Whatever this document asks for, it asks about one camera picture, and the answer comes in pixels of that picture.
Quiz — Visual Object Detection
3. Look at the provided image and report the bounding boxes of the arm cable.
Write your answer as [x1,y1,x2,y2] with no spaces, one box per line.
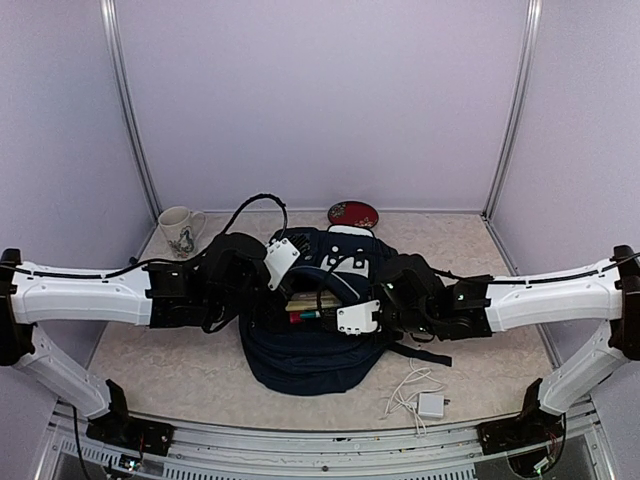
[219,193,291,246]
[599,252,640,274]

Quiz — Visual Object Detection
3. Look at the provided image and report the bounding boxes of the yellow highlighter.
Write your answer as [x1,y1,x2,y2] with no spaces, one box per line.
[286,290,341,311]

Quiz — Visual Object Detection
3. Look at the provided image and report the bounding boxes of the red floral plate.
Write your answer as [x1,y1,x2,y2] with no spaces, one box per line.
[327,200,380,229]

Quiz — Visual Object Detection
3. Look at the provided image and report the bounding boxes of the metal frame rail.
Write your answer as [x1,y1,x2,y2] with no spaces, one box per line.
[37,404,619,480]

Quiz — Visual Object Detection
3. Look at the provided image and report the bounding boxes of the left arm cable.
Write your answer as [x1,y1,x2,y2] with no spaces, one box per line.
[219,193,291,246]

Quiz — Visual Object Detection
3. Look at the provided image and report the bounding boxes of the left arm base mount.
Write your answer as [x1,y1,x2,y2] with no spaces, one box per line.
[86,379,175,457]

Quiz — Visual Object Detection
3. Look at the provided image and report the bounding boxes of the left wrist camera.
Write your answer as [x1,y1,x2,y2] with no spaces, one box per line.
[264,233,311,291]

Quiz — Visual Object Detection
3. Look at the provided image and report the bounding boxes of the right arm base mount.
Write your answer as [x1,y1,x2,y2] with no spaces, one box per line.
[476,378,566,455]

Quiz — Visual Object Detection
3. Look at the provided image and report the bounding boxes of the white charger adapter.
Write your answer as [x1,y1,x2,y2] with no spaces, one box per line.
[416,392,445,420]

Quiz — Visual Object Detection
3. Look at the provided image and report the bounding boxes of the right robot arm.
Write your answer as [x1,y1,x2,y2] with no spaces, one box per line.
[365,245,639,444]

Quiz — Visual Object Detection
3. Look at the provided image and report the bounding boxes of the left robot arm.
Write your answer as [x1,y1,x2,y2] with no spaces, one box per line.
[1,233,299,445]

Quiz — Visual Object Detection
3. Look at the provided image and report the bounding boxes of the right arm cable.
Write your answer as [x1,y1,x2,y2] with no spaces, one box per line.
[599,252,640,274]

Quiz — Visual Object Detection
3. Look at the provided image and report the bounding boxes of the white paper cup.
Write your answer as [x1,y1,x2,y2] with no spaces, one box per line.
[158,206,207,260]

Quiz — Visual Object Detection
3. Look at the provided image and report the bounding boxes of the navy blue backpack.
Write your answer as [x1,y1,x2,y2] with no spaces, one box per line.
[238,226,452,396]

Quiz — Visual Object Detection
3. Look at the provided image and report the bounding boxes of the white charger cable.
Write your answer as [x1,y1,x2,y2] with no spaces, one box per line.
[383,367,449,436]

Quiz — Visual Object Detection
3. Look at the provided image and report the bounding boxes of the pink black highlighter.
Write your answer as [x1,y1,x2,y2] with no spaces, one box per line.
[289,312,304,325]

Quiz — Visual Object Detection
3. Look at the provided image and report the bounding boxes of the corner aluminium post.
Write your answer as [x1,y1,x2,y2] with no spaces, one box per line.
[100,0,161,221]
[482,0,543,222]

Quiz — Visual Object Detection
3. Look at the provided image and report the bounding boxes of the left corner aluminium post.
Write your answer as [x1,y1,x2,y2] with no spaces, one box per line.
[100,0,161,221]

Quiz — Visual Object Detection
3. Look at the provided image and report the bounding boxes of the right corner aluminium post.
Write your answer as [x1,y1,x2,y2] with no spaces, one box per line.
[482,0,543,222]

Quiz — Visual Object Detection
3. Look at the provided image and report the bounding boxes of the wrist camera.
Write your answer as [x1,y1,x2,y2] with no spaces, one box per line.
[322,300,381,336]
[264,233,311,291]

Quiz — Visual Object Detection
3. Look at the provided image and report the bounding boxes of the teal pen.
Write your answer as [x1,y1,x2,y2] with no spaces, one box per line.
[299,311,328,321]

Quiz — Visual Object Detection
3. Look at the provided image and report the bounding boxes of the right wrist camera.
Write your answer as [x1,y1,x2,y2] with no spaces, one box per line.
[322,300,381,336]

